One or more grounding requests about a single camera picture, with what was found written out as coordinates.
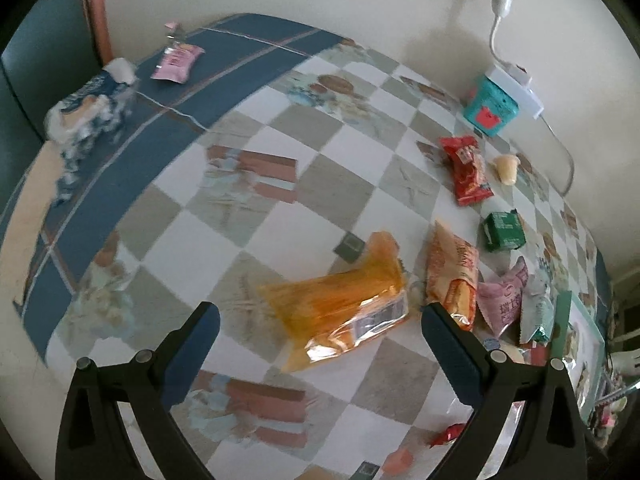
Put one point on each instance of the chair with wooden frame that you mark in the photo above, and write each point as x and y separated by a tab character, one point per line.
45	35

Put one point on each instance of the large orange snack bag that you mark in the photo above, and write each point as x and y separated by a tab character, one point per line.
340	300

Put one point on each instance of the small dark green packet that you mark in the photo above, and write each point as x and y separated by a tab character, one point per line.
502	230

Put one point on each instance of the green and white snack packet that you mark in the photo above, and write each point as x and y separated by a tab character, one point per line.
537	310

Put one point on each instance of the pale pink snack packet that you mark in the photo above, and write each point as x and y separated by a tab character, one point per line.
177	62

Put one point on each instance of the white power strip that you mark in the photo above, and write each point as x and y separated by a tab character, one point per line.
520	91

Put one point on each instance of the yellow jelly cup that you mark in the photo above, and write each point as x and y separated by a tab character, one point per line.
507	167

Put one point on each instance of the teal box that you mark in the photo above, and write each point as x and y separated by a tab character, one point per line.
490	105

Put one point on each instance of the orange striped snack packet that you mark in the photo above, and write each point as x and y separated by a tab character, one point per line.
452	270

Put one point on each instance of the white tray with teal rim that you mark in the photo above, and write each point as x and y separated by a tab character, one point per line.
582	340

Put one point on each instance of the blue and white tissue pack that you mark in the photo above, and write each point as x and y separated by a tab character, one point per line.
87	105

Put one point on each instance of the red snack packet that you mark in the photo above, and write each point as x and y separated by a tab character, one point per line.
467	170

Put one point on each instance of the pink cake roll packet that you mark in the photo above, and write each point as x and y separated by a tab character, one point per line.
502	300

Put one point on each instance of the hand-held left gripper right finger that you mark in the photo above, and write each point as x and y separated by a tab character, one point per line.
445	350

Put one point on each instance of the red candy wrapper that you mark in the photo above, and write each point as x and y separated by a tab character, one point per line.
447	435

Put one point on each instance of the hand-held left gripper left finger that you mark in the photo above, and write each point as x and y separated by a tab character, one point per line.
197	345

